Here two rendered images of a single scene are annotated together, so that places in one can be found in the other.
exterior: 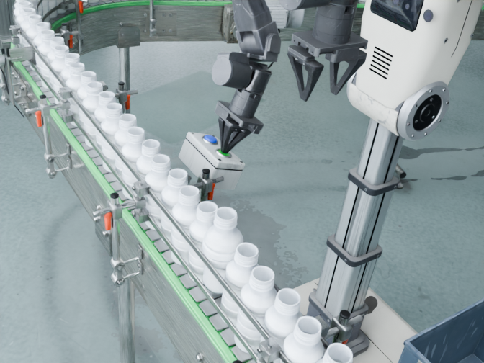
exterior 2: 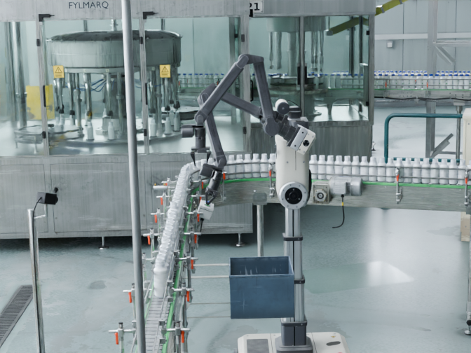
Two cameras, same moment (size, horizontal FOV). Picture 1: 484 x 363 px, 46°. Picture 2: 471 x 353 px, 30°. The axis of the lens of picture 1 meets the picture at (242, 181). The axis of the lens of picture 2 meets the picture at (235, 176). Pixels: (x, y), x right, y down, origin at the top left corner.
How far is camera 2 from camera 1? 4.04 m
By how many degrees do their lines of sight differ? 41
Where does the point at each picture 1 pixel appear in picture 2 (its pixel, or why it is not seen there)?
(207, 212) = not seen: hidden behind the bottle
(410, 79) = (279, 178)
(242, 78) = (207, 172)
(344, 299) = not seen: hidden behind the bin
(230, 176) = (206, 213)
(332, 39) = (197, 146)
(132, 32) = (261, 195)
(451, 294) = not seen: outside the picture
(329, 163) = (426, 316)
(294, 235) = (352, 341)
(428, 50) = (280, 166)
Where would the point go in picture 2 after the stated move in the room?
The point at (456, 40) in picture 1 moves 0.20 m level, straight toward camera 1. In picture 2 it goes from (294, 162) to (265, 167)
